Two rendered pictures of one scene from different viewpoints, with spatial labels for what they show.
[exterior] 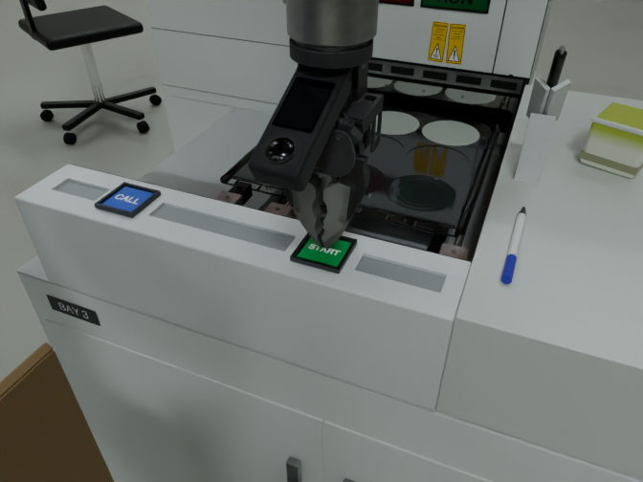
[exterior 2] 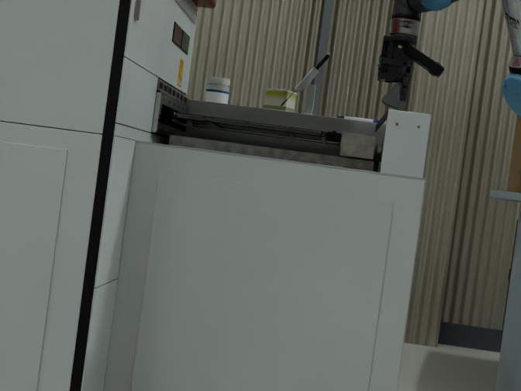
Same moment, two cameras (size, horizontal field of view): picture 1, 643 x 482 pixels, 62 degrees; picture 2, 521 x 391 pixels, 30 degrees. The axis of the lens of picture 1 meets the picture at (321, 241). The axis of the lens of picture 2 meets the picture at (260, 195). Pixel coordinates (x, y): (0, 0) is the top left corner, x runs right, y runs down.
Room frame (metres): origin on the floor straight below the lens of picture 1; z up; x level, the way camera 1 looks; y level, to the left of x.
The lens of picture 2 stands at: (1.56, 2.28, 0.78)
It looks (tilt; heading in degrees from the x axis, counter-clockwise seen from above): 1 degrees down; 251
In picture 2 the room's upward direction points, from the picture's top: 8 degrees clockwise
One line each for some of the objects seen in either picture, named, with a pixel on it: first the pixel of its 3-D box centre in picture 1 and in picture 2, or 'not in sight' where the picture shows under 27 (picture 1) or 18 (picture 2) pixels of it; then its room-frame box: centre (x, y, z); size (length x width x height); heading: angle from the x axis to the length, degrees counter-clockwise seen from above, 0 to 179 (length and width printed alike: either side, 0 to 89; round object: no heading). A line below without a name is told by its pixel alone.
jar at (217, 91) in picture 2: not in sight; (217, 93); (0.77, -0.61, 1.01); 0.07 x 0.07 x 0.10
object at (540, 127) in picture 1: (540, 125); (305, 90); (0.61, -0.27, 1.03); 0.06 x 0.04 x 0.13; 157
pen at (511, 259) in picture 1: (516, 241); (362, 119); (0.46, -0.21, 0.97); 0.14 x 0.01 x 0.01; 156
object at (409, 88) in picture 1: (399, 102); (171, 118); (1.01, -0.15, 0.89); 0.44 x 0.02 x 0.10; 67
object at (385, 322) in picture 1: (229, 272); (397, 148); (0.50, 0.11, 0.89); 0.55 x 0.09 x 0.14; 67
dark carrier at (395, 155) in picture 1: (373, 149); (253, 128); (0.81, -0.09, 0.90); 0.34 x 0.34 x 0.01; 67
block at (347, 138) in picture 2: (218, 214); (358, 140); (0.62, 0.14, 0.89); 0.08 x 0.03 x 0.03; 157
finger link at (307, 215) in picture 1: (317, 199); (393, 101); (0.47, 0.00, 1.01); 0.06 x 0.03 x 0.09; 157
